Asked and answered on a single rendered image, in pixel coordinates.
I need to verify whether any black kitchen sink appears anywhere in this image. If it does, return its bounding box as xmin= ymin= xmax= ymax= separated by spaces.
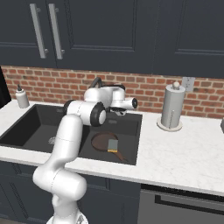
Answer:
xmin=0 ymin=103 xmax=144 ymax=166

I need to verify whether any grey dishwasher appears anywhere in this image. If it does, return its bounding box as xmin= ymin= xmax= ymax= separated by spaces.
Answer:
xmin=136 ymin=183 xmax=224 ymax=224

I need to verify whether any black sink tap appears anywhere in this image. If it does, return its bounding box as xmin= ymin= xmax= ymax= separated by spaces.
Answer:
xmin=88 ymin=76 xmax=127 ymax=90

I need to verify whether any brown frying pan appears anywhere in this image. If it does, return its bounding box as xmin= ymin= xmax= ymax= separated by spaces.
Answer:
xmin=90 ymin=131 xmax=130 ymax=164

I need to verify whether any white soap dispenser bottle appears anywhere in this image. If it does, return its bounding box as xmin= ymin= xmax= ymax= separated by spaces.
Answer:
xmin=15 ymin=84 xmax=31 ymax=109

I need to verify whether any grey and yellow sponge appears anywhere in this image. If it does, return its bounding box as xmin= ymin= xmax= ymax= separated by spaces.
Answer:
xmin=107 ymin=138 xmax=119 ymax=154

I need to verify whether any grey wall socket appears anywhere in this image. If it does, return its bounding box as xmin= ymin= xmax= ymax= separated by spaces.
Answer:
xmin=181 ymin=76 xmax=196 ymax=92

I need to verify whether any black dishwasher handle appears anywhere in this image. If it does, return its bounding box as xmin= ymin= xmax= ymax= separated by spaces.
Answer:
xmin=154 ymin=193 xmax=224 ymax=216

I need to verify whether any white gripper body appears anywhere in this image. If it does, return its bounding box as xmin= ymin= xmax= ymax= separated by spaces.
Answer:
xmin=108 ymin=106 xmax=130 ymax=117

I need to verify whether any dark upper cupboard door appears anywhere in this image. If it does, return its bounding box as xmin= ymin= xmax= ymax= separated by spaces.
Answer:
xmin=151 ymin=0 xmax=224 ymax=80
xmin=0 ymin=0 xmax=58 ymax=70
xmin=46 ymin=0 xmax=156 ymax=75

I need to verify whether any dark cupboard door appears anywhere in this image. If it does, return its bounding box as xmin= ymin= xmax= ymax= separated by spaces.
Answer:
xmin=46 ymin=0 xmax=156 ymax=75
xmin=151 ymin=0 xmax=224 ymax=80
xmin=0 ymin=160 xmax=56 ymax=224
xmin=0 ymin=0 xmax=58 ymax=70
xmin=76 ymin=174 xmax=142 ymax=224

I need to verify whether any dark lower cupboard door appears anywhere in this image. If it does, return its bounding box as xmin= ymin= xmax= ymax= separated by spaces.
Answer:
xmin=76 ymin=174 xmax=142 ymax=224
xmin=0 ymin=160 xmax=56 ymax=224

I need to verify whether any paper towel roll on holder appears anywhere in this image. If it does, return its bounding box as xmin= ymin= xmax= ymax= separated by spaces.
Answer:
xmin=156 ymin=81 xmax=186 ymax=132

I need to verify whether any grey cupboard handle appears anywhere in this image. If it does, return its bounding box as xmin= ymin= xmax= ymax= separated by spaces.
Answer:
xmin=47 ymin=3 xmax=66 ymax=60
xmin=29 ymin=3 xmax=49 ymax=60

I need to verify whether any black tall appliance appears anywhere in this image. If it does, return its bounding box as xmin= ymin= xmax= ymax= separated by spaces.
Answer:
xmin=0 ymin=66 xmax=13 ymax=109

